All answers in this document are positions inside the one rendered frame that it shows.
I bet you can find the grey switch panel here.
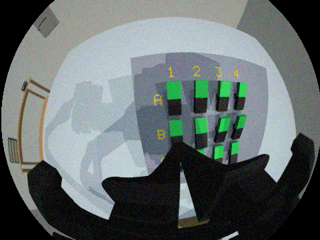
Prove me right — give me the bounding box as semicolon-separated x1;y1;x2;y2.
131;53;269;174

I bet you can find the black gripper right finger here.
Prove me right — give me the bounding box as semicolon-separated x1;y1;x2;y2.
178;141;269;222

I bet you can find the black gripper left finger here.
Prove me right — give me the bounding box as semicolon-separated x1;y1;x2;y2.
101;141;181;223

